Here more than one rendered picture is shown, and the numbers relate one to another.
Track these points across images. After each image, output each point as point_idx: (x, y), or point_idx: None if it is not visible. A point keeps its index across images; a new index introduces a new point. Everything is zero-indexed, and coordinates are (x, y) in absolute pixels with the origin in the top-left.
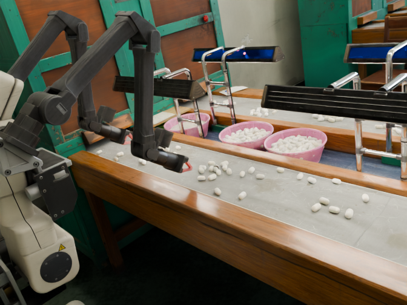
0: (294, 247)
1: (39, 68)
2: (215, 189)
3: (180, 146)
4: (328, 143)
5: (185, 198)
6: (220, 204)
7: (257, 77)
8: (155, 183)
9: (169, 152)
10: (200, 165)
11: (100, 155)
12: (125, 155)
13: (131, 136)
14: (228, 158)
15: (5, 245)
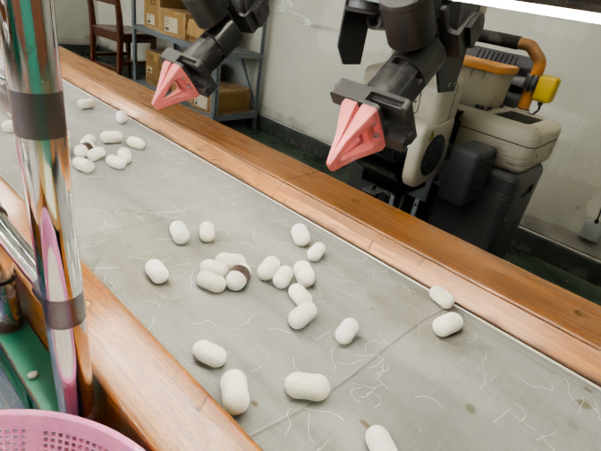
0: (88, 61)
1: None
2: (124, 114)
3: (138, 300)
4: None
5: (185, 113)
6: (133, 96)
7: None
8: (242, 146)
9: (196, 58)
10: (120, 158)
11: (591, 390)
12: (421, 331)
13: (336, 134)
14: (19, 174)
15: (461, 145)
